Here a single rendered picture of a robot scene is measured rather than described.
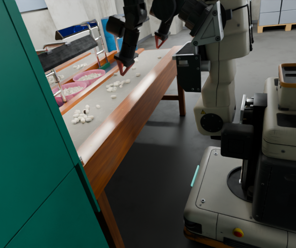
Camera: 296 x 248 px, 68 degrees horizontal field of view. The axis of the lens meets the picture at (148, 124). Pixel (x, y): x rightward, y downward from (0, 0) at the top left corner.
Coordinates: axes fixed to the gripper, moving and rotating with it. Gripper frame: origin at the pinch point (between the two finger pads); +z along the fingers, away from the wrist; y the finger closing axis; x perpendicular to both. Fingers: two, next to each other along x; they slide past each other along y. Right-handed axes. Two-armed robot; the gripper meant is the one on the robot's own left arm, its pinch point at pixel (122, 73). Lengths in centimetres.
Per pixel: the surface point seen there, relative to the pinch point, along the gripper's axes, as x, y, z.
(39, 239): 14, 62, 19
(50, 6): -223, -204, 85
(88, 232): 21, 48, 36
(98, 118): -8.2, -1.4, 33.3
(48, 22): -234, -212, 116
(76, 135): -9.7, 14.9, 33.9
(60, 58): -34.2, -2.0, 9.8
